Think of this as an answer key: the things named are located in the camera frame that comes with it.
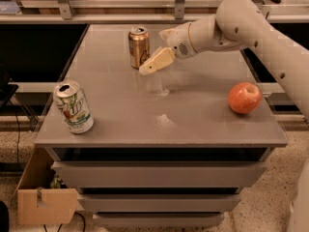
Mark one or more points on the grey bottom drawer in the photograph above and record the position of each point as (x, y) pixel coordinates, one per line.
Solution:
(157, 220)

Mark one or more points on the cardboard box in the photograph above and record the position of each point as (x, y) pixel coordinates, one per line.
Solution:
(37, 202)

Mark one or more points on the orange gold soda can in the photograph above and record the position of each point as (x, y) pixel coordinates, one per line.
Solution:
(139, 45)

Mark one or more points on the metal rail frame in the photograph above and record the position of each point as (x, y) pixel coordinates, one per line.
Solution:
(102, 11)

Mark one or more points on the grey top drawer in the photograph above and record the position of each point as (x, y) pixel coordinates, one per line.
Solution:
(148, 174)

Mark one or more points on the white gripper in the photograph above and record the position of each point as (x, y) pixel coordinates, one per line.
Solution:
(180, 42)

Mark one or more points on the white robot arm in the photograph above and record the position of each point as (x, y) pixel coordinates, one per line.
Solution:
(238, 24)

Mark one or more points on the white green soda can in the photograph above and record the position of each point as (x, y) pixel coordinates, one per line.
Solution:
(73, 106)

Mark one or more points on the grey middle drawer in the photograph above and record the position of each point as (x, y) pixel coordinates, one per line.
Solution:
(155, 203)

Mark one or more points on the grey drawer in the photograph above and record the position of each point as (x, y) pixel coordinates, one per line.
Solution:
(148, 174)
(155, 203)
(157, 220)

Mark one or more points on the red orange apple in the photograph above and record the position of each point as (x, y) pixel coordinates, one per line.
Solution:
(244, 97)

